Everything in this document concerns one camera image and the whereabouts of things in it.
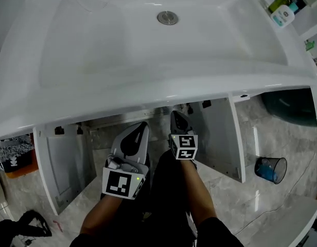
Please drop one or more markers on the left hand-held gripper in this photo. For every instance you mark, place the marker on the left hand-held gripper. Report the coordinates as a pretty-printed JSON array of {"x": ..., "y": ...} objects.
[{"x": 117, "y": 183}]

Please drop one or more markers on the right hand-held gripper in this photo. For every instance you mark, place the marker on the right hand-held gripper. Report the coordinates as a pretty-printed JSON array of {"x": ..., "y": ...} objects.
[{"x": 185, "y": 148}]

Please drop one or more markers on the white ceramic sink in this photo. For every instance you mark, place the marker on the white ceramic sink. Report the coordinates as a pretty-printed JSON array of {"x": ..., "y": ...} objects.
[{"x": 102, "y": 60}]

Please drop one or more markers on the person's right forearm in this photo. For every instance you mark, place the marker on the person's right forearm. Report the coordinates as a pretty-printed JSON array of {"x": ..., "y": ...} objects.
[{"x": 197, "y": 189}]

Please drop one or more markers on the person's left forearm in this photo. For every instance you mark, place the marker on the person's left forearm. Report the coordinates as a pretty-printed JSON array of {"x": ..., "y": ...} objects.
[{"x": 102, "y": 212}]

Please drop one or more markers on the round metal sink drain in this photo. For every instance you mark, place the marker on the round metal sink drain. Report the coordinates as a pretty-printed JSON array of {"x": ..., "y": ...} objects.
[{"x": 167, "y": 17}]

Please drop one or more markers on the white cabinet door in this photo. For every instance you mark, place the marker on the white cabinet door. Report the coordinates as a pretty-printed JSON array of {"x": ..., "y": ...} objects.
[
  {"x": 220, "y": 138},
  {"x": 66, "y": 168}
]

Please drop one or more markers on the black mesh bin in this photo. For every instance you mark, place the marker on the black mesh bin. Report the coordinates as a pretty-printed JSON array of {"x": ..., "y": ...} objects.
[{"x": 271, "y": 170}]

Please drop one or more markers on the black cloth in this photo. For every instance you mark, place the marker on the black cloth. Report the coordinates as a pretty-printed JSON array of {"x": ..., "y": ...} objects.
[{"x": 32, "y": 222}]

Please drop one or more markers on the orange box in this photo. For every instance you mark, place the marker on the orange box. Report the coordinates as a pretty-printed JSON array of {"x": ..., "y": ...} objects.
[{"x": 22, "y": 172}]

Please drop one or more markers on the dark teal basin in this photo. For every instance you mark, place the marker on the dark teal basin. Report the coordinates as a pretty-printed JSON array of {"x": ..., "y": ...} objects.
[{"x": 289, "y": 107}]

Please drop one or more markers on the small green item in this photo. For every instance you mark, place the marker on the small green item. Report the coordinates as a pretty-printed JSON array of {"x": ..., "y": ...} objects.
[{"x": 310, "y": 45}]

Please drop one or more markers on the white bottle teal label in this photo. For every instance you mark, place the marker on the white bottle teal label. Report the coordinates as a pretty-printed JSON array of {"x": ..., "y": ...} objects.
[{"x": 282, "y": 16}]

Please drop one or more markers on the green bottle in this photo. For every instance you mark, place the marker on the green bottle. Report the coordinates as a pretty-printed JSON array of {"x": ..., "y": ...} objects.
[{"x": 279, "y": 1}]

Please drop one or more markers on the small teal bottle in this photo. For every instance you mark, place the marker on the small teal bottle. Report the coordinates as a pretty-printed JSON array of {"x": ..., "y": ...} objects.
[{"x": 293, "y": 8}]

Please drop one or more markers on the black bottle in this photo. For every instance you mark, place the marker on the black bottle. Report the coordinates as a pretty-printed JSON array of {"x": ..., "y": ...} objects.
[{"x": 299, "y": 1}]

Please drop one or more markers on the white wall shelf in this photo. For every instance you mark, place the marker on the white wall shelf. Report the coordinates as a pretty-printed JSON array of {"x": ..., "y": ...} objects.
[{"x": 310, "y": 17}]

